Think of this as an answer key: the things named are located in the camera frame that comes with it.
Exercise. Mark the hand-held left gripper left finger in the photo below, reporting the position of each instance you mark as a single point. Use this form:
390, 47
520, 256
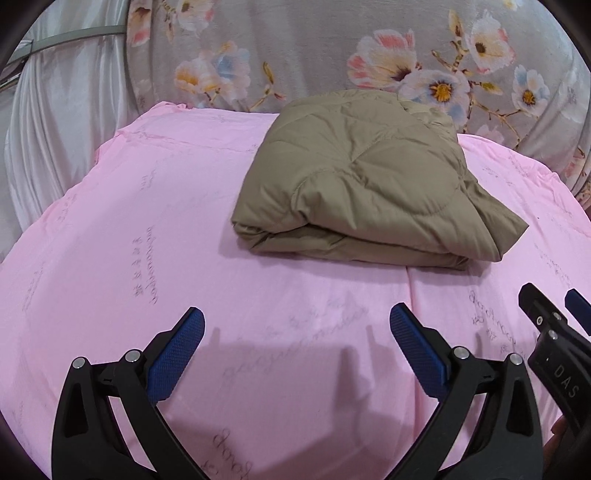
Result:
178, 350

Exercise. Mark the olive quilted jacket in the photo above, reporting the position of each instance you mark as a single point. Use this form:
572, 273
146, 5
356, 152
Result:
360, 184

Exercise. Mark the grey metal rail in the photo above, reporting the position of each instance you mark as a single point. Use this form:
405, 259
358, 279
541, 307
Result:
74, 38

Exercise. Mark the person's right hand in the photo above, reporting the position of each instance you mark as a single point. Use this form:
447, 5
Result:
561, 443

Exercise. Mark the white satin curtain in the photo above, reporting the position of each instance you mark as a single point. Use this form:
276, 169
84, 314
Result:
69, 129

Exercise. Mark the grey floral cloth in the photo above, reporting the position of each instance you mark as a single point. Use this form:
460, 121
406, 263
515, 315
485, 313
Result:
300, 46

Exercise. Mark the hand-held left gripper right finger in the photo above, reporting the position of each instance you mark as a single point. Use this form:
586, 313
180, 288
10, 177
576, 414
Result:
415, 350

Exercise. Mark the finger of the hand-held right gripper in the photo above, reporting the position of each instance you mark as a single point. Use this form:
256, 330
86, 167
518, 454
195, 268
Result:
535, 307
581, 307

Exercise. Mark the pink printed bed sheet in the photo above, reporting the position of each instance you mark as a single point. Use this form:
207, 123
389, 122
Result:
138, 230

